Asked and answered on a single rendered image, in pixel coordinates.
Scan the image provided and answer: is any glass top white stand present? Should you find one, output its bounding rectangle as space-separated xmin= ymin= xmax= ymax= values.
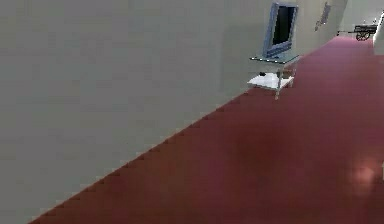
xmin=246 ymin=54 xmax=301 ymax=101

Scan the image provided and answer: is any blue framed television set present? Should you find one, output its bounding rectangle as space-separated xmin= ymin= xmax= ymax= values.
xmin=262 ymin=2 xmax=299 ymax=59

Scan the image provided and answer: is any dark wheeled cart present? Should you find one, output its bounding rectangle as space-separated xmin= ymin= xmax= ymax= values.
xmin=336 ymin=23 xmax=379 ymax=42

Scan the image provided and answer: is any white furniture piece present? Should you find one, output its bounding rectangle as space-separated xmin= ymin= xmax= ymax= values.
xmin=372 ymin=11 xmax=384 ymax=56

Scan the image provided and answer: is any grey wall fixture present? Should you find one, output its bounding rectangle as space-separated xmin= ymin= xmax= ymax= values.
xmin=314 ymin=1 xmax=332 ymax=32

